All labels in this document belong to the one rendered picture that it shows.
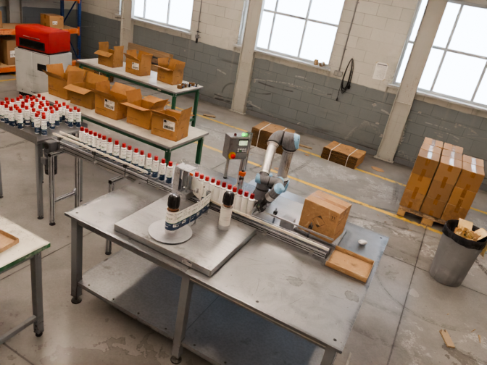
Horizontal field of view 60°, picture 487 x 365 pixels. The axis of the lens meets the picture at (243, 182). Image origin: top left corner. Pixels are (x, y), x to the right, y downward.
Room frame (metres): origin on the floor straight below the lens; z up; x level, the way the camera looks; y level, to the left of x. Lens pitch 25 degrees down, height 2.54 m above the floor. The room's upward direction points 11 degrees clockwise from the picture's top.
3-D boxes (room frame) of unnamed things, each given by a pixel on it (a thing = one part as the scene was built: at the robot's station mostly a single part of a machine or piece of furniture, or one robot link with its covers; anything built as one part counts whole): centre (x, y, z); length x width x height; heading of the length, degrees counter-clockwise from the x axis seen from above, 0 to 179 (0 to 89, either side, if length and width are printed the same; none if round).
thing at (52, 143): (3.66, 1.88, 0.71); 0.15 x 0.12 x 0.34; 157
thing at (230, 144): (3.13, 0.11, 1.38); 0.17 x 0.10 x 0.19; 122
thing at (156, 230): (2.52, 0.44, 0.89); 0.31 x 0.31 x 0.01
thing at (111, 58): (7.62, 2.75, 0.97); 0.51 x 0.36 x 0.37; 159
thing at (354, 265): (2.62, -0.87, 0.85); 0.30 x 0.26 x 0.04; 67
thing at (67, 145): (3.56, 1.34, 0.47); 1.17 x 0.38 x 0.94; 67
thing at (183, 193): (3.09, 0.47, 1.01); 0.14 x 0.13 x 0.26; 67
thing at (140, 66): (7.36, 2.19, 0.97); 0.42 x 0.39 x 0.37; 154
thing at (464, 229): (4.04, -2.46, 0.50); 0.42 x 0.41 x 0.28; 66
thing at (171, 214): (2.52, 0.44, 1.04); 0.09 x 0.09 x 0.29
